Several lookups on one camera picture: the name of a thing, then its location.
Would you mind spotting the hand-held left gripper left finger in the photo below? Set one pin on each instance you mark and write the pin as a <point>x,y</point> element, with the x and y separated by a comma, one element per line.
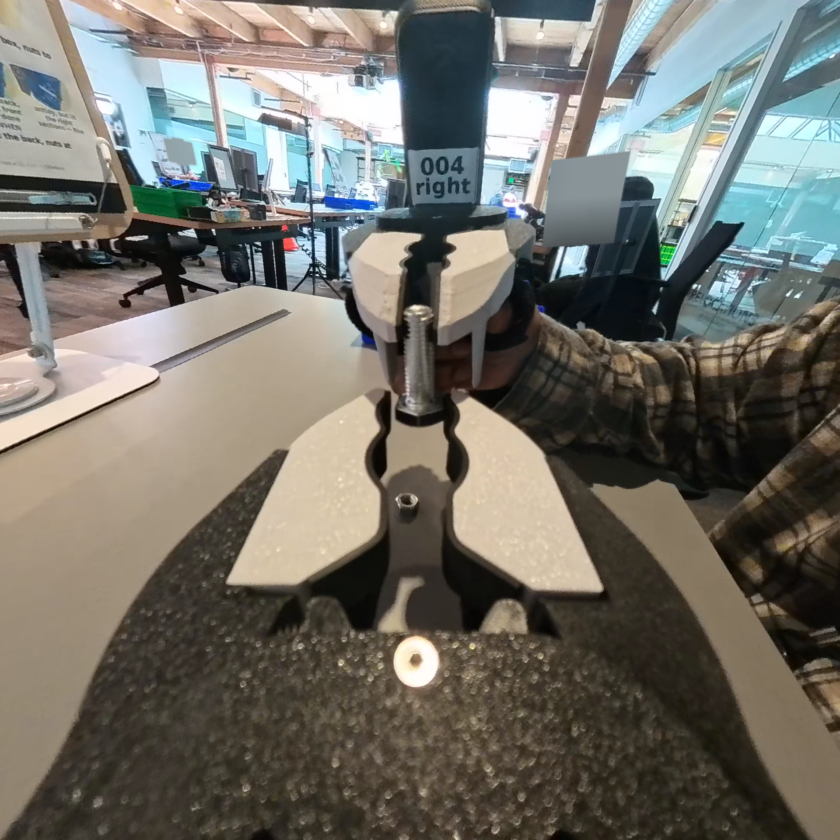
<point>315,512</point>

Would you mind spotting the white metal stand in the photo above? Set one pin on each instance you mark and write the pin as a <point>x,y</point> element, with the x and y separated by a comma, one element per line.
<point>98,387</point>

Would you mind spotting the person's plaid shirt torso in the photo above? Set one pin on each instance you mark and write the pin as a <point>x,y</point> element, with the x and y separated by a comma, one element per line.
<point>787,558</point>

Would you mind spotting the silver hex bolt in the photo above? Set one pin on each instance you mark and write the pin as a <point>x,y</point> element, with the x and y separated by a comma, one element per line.
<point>418,361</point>

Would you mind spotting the black tripod light stand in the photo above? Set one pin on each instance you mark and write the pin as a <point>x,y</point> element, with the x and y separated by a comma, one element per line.
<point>275,121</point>

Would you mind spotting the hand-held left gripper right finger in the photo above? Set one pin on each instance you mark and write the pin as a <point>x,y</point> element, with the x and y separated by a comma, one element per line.
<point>518,518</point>

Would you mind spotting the wooden desk with black legs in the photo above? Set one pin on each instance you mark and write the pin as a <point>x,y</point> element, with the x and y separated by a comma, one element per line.
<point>328,211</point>
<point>262,224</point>

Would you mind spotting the person's right hand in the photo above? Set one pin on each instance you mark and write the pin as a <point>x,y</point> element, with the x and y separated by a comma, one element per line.
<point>459,371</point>

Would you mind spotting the silver hex nut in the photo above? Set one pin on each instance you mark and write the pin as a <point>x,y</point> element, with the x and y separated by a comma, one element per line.
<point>407,506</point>

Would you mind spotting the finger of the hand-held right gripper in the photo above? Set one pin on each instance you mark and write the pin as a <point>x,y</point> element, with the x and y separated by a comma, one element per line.
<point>476,282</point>
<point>374,282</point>

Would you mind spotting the wooden board with instruction sheet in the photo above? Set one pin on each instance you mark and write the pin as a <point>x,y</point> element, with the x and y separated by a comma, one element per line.
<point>39,98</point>

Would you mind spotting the wooden post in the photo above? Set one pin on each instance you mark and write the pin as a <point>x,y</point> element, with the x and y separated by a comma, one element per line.
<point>216,111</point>
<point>590,98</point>

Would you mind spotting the small blue bin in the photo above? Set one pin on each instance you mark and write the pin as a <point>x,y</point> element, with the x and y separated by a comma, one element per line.
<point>341,202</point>

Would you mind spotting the green plastic bin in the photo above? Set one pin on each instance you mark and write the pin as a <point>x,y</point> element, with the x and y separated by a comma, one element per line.
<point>164,200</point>

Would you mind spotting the patterned tissue box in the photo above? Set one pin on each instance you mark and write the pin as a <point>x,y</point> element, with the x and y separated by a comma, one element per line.
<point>229,215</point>

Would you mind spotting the person's right forearm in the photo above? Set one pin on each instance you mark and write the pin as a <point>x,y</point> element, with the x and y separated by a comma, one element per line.
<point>656,394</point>

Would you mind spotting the black computer monitor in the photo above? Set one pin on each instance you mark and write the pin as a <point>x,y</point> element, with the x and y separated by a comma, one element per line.
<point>244,174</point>
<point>220,167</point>

